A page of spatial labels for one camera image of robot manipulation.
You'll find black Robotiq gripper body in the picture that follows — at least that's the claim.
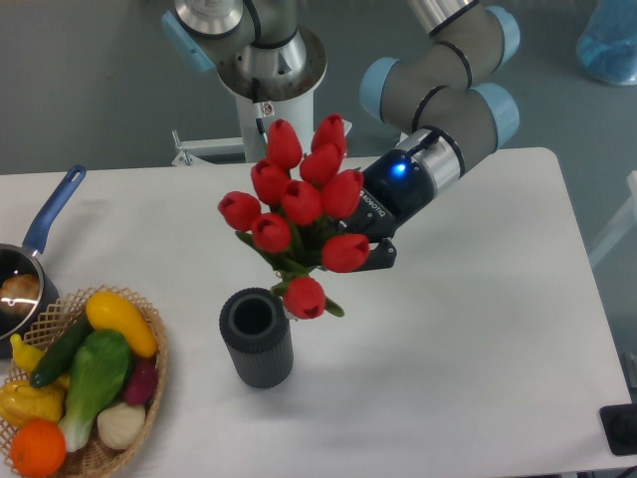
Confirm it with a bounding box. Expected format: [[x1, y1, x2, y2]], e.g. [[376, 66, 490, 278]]
[[342, 150, 435, 240]]

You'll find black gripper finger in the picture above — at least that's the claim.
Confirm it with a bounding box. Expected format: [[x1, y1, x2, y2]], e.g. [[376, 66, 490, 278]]
[[356, 238, 397, 272]]

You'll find red tulip bouquet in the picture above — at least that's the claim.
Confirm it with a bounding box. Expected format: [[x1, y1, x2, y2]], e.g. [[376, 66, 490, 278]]
[[218, 114, 371, 320]]

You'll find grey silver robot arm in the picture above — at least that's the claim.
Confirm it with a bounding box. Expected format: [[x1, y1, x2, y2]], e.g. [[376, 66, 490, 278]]
[[161, 1, 520, 270]]

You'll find dark grey ribbed vase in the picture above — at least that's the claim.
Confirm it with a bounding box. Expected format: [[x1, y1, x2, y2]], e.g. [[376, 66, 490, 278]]
[[219, 288, 294, 389]]

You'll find blue transparent water bottle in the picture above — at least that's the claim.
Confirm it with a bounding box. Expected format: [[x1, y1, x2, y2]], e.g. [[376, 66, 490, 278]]
[[576, 0, 636, 86]]

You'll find purple red radish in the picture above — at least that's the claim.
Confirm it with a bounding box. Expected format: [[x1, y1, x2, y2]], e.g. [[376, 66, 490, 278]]
[[122, 358, 158, 405]]

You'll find yellow squash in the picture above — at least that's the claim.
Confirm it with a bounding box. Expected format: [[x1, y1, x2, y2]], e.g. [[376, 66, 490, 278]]
[[86, 291, 158, 359]]

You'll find black device at edge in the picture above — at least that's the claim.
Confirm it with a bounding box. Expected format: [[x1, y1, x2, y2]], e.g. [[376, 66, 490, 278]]
[[599, 403, 637, 456]]

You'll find green bok choy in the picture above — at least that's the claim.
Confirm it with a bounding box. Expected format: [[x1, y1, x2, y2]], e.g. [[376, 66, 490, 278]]
[[59, 330, 132, 453]]

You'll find white garlic bulb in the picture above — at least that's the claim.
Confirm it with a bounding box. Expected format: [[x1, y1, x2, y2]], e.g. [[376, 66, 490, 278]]
[[97, 402, 145, 450]]

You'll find dark green cucumber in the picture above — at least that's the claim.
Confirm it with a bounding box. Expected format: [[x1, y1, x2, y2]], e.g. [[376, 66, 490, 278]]
[[30, 315, 94, 388]]

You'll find woven wicker basket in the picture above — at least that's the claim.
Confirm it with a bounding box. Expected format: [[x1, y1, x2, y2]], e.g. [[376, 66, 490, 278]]
[[1, 286, 168, 477]]

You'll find brown bread roll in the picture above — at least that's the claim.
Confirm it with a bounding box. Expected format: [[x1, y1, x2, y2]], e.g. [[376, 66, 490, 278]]
[[1, 274, 40, 318]]

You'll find small yellow banana pepper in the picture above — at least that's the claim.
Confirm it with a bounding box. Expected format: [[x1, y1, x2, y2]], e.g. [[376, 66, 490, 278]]
[[10, 334, 45, 374]]

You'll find yellow bell pepper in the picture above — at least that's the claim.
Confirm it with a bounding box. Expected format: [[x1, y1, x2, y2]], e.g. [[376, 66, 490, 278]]
[[1, 379, 66, 428]]

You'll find orange fruit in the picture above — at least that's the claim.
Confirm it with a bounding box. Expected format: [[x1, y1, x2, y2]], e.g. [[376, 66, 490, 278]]
[[9, 419, 67, 477]]

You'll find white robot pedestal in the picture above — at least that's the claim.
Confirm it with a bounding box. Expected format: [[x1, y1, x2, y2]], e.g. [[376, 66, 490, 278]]
[[216, 27, 328, 163]]

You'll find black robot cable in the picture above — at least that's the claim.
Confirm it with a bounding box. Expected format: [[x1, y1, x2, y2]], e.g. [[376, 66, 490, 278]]
[[251, 77, 273, 150]]

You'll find white metal base frame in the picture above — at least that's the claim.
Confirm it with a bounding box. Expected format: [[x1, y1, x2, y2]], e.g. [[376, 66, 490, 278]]
[[171, 117, 354, 168]]

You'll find blue handled saucepan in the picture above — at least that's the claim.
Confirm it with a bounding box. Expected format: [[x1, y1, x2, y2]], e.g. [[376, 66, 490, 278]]
[[1, 165, 87, 359]]

